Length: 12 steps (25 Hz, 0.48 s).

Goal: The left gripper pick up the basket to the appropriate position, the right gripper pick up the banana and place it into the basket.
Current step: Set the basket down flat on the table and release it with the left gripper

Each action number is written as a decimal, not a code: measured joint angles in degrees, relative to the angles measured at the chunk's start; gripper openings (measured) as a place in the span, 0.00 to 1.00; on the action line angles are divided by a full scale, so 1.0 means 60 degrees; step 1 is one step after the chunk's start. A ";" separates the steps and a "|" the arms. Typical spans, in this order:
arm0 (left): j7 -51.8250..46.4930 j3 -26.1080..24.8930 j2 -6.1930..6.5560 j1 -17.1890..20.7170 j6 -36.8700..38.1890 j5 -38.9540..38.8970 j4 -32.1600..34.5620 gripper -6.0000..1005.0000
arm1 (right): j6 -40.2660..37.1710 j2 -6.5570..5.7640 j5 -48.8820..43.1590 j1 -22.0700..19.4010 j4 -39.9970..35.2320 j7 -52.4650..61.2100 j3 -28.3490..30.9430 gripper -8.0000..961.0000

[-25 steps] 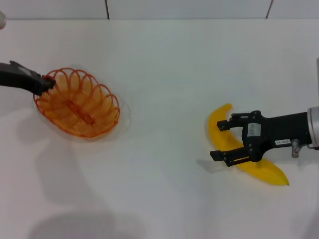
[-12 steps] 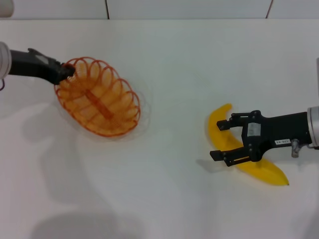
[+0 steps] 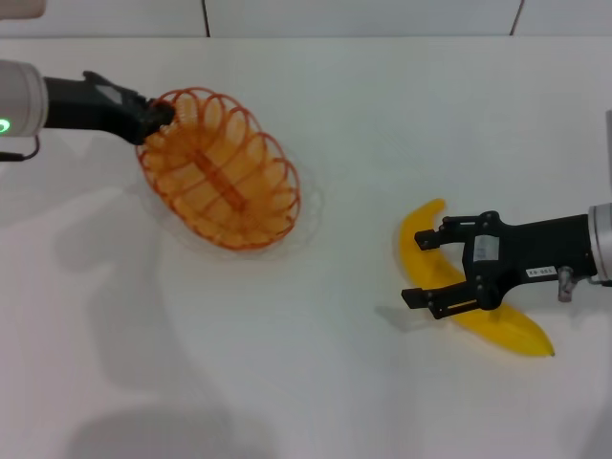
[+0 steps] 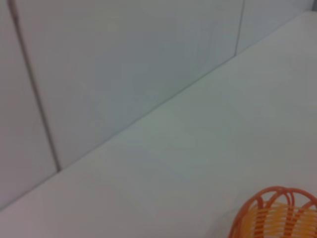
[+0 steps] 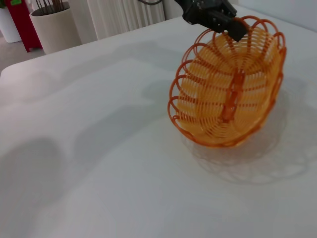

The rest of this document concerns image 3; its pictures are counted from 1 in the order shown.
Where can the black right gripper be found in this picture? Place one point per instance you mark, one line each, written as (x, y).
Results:
(540, 248)

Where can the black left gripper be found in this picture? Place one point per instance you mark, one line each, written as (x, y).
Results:
(86, 107)

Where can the yellow banana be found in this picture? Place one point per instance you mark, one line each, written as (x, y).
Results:
(418, 258)

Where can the orange woven plastic basket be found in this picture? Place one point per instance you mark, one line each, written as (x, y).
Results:
(225, 186)

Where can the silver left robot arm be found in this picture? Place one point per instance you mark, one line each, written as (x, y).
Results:
(24, 95)

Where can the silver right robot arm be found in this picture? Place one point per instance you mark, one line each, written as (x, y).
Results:
(603, 239)

